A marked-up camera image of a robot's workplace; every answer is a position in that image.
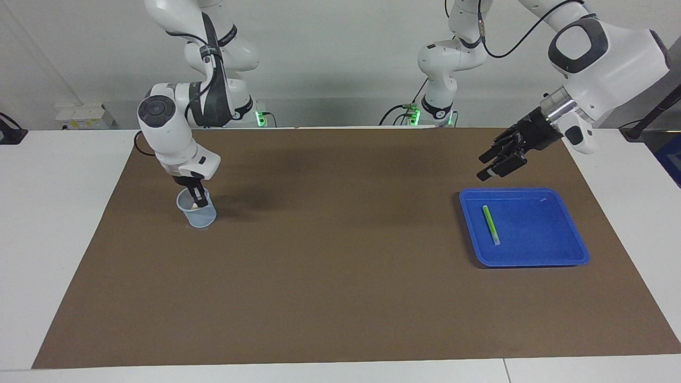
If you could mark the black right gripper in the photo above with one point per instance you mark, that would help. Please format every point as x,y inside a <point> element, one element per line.
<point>192,184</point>

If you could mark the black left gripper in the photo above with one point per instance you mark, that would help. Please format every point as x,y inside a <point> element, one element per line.
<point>537,133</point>

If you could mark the green pen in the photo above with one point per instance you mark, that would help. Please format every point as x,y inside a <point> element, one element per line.
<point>490,223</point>

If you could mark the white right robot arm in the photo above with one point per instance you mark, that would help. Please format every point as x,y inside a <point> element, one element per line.
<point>170,138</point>

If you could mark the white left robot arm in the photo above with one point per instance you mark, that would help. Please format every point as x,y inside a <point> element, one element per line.
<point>612,69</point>

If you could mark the blue plastic tray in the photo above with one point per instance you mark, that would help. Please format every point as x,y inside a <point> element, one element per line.
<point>537,234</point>

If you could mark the clear plastic cup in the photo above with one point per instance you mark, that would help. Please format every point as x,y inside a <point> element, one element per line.
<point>197,218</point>

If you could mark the white power strip box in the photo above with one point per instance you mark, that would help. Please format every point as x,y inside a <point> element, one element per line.
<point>85,117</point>

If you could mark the black stand pole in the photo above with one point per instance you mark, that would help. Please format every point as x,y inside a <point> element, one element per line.
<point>652,114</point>

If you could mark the brown table mat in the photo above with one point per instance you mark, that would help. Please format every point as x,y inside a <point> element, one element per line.
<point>340,266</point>

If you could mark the blue bin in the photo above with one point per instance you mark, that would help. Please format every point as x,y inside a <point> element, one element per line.
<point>671,159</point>

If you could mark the black clamp mount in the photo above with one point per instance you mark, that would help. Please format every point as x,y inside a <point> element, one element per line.
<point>10,133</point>

